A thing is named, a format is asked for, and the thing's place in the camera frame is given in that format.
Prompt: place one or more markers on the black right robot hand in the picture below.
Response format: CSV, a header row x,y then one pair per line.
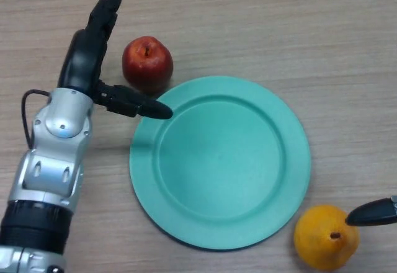
x,y
372,213

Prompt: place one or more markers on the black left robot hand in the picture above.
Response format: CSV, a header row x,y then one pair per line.
x,y
82,62

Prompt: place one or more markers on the red apple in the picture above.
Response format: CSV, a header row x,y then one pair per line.
x,y
147,66

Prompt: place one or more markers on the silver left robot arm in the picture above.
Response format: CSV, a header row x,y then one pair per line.
x,y
56,149

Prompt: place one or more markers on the green round plate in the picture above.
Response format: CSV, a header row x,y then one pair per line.
x,y
220,167

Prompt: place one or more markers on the yellow pear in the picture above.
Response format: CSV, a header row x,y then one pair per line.
x,y
319,242

